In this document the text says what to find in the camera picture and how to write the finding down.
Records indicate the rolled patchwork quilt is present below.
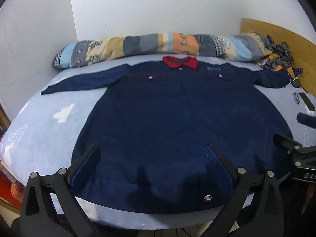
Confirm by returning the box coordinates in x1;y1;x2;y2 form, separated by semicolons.
52;32;274;69

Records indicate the red box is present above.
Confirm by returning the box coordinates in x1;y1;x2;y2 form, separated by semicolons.
0;163;24;209

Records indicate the black cable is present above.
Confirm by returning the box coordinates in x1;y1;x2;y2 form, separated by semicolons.
153;227;189;237

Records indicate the black smartphone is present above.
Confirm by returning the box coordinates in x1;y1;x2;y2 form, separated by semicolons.
298;92;316;111

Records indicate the wooden headboard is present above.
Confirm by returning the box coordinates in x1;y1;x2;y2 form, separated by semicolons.
241;18;316;97

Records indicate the grey patterned garment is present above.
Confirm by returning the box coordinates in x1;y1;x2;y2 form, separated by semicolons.
255;35;294;72

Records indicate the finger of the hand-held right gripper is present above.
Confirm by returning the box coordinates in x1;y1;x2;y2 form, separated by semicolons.
273;133;316;169
296;112;316;129

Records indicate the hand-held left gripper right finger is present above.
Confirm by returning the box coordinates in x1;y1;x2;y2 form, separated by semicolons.
203;143;285;237

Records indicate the blue cloud print bed sheet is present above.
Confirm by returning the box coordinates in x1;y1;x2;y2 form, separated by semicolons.
0;54;316;230

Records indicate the navy jacket with red collar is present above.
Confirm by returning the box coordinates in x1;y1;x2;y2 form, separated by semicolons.
41;55;294;215

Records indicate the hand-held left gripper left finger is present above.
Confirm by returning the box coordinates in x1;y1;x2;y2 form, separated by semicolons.
21;143;103;237

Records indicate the brown wooden furniture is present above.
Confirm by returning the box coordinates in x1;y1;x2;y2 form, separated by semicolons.
0;101;11;132

